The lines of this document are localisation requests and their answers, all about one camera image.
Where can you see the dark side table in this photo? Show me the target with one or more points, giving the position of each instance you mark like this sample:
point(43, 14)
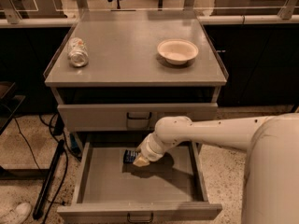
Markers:
point(9, 103)

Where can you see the silver soda can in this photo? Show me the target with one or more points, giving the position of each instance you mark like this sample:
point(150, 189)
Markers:
point(77, 53)

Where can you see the dark blue rxbar wrapper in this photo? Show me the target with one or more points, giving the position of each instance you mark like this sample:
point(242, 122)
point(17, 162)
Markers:
point(129, 156)

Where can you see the white sneaker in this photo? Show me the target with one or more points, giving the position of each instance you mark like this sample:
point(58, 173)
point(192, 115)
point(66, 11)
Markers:
point(17, 215)

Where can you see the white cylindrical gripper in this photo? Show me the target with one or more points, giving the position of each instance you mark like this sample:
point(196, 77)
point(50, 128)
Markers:
point(151, 153)

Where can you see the grey open middle drawer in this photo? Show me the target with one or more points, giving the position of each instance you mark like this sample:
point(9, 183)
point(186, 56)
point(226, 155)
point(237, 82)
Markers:
point(108, 190)

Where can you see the grey top drawer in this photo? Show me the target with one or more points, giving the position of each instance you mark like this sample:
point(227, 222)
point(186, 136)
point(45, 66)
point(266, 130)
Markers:
point(129, 117)

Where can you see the black table leg bar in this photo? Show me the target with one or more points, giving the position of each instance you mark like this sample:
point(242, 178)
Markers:
point(38, 210)

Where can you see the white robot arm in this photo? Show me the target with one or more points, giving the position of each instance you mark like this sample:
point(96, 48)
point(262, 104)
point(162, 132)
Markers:
point(271, 174)

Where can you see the white paper bowl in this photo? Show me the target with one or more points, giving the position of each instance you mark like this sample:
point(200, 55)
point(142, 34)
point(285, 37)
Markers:
point(177, 51)

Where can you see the grey drawer cabinet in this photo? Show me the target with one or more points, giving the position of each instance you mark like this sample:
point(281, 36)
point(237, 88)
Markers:
point(125, 67)

